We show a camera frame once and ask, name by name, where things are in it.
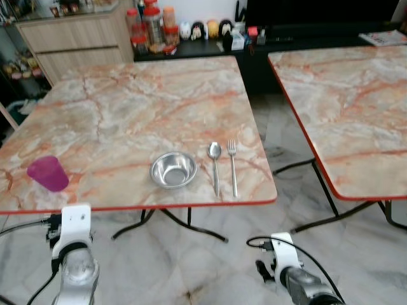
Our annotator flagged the large red-lidded plastic jar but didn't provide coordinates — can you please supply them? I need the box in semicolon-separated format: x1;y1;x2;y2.
142;5;165;46

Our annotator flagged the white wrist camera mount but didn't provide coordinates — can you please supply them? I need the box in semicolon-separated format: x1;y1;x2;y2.
270;233;304;281
52;203;93;260

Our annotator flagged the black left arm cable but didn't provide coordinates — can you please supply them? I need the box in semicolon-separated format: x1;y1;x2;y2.
0;216;53;237

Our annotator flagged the black television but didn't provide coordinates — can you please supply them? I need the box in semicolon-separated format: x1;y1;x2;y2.
245;0;403;30

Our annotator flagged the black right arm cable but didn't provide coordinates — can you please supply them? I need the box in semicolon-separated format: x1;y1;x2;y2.
247;235;347;304

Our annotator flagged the printed magazine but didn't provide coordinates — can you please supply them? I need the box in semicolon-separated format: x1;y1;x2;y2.
359;30;407;47

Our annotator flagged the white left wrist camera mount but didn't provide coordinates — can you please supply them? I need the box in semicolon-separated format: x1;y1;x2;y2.
52;203;93;260

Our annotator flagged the black and white figurine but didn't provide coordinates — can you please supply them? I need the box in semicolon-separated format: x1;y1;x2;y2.
191;22;206;41

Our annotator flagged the stainless steel bowl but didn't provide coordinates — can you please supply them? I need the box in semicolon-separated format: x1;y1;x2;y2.
149;151;198;189

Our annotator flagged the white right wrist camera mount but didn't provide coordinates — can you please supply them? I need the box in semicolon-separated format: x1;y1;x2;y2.
270;233;304;281

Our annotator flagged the stainless steel spoon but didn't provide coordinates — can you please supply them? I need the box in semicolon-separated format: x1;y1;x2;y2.
208;142;223;197

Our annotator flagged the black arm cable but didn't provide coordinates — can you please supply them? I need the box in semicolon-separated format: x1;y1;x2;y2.
247;235;347;304
0;216;53;237

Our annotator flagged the purple plastic cup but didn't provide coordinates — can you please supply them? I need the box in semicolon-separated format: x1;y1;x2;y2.
27;156;69;193

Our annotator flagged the marble pattern folding table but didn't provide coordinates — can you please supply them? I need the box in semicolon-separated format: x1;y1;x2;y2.
0;56;279;243
268;46;407;233

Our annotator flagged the small white box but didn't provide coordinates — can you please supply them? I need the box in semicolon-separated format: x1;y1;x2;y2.
230;33;245;51

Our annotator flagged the orange-filled plastic jar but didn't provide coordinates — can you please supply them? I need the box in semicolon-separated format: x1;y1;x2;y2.
163;6;177;29

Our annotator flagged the cluttered dark shelf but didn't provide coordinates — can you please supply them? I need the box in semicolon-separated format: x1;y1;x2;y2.
0;24;49;123

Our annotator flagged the stainless steel fork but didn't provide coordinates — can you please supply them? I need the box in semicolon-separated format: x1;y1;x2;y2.
227;140;239;198

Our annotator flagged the light wooden cabinet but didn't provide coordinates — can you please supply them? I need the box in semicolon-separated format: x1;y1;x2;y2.
15;5;135;85

